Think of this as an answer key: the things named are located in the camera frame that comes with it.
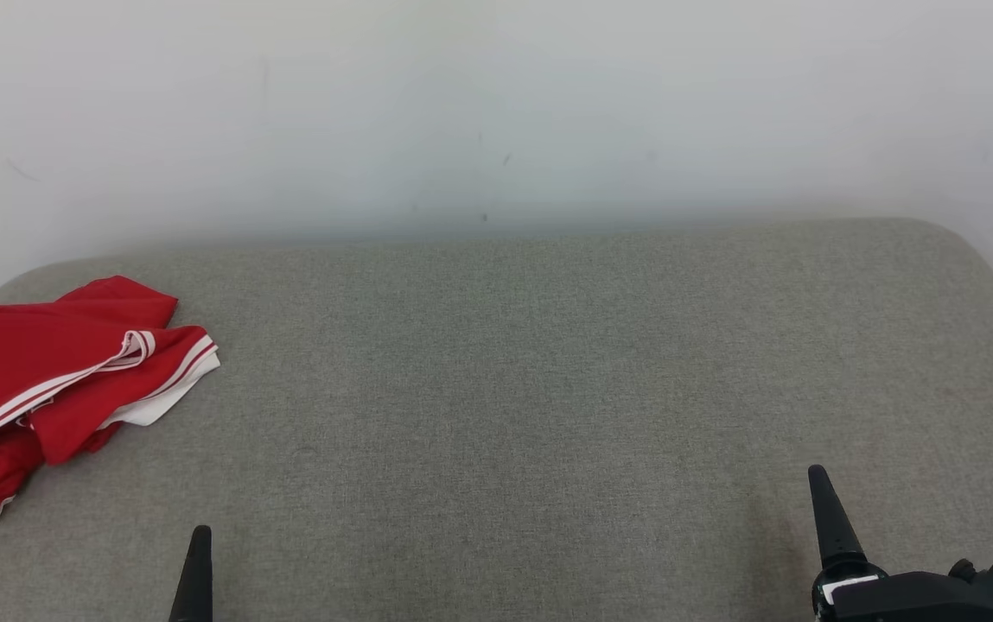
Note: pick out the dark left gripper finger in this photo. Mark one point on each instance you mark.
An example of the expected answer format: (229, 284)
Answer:
(199, 579)

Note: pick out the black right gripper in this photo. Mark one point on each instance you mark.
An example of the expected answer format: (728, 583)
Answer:
(919, 600)

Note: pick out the red shirt with white sleeves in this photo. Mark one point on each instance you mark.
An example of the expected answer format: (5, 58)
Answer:
(12, 354)

